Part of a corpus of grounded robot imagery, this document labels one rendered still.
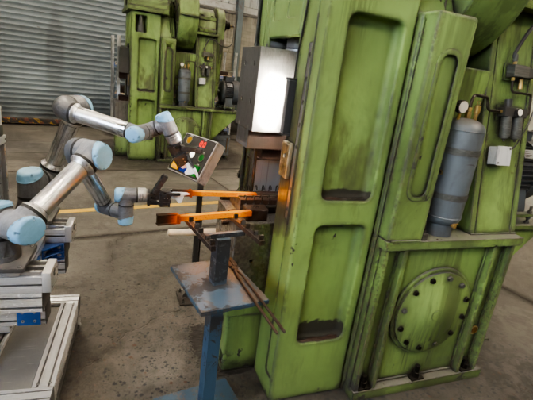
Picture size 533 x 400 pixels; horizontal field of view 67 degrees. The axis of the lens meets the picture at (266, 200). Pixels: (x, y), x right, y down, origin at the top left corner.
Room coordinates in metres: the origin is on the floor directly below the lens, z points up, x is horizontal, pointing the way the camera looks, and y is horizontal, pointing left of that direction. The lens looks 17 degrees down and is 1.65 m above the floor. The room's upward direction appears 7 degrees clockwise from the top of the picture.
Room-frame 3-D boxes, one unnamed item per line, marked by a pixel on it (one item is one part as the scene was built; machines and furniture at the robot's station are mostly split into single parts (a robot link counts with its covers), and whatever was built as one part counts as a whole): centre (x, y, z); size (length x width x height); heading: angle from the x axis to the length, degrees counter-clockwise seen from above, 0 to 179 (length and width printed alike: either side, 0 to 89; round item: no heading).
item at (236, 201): (2.22, -0.02, 0.96); 0.42 x 0.20 x 0.09; 112
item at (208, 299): (1.56, 0.17, 0.75); 0.40 x 0.30 x 0.02; 32
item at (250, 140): (2.22, -0.02, 1.32); 0.42 x 0.20 x 0.10; 112
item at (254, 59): (2.18, -0.04, 1.56); 0.42 x 0.39 x 0.40; 112
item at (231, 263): (1.51, 0.02, 0.77); 0.60 x 0.04 x 0.01; 26
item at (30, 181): (1.92, 1.19, 0.98); 0.13 x 0.12 x 0.14; 174
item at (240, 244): (2.17, -0.05, 0.69); 0.56 x 0.38 x 0.45; 112
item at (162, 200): (1.96, 0.55, 0.98); 0.12 x 0.08 x 0.09; 112
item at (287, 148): (1.90, -0.07, 1.27); 0.09 x 0.02 x 0.17; 22
